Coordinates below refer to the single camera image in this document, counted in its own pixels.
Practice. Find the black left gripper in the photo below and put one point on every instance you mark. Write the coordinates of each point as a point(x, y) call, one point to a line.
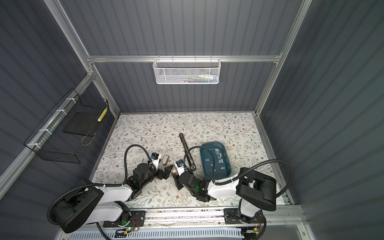
point(166, 172)

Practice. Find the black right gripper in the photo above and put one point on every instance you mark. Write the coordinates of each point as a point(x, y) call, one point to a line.
point(179, 179)

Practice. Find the black long stapler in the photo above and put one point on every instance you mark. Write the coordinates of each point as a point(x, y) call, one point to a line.
point(188, 155)

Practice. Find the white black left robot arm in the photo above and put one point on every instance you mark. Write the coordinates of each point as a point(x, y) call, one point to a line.
point(92, 203)

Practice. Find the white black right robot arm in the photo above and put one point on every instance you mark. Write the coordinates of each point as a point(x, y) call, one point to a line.
point(256, 190)

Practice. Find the teal plastic tray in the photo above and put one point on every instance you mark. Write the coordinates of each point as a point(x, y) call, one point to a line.
point(221, 160)

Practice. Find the yellow marker pen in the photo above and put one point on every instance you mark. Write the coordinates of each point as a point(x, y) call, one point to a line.
point(102, 115)

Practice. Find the black foam pad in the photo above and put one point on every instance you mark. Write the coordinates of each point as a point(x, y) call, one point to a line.
point(83, 124)

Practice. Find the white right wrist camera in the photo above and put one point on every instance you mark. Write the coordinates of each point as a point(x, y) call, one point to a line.
point(180, 167)

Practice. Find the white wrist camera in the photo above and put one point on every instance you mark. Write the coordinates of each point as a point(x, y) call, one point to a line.
point(155, 160)
point(180, 167)

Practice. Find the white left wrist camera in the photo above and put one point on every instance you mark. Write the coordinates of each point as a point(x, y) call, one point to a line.
point(155, 160)

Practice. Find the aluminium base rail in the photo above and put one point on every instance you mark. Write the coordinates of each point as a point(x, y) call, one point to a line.
point(168, 217)

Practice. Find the white wire mesh basket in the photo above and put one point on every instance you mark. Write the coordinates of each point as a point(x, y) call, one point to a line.
point(194, 72)

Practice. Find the black wire basket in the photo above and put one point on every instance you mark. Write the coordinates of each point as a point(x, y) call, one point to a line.
point(67, 134)

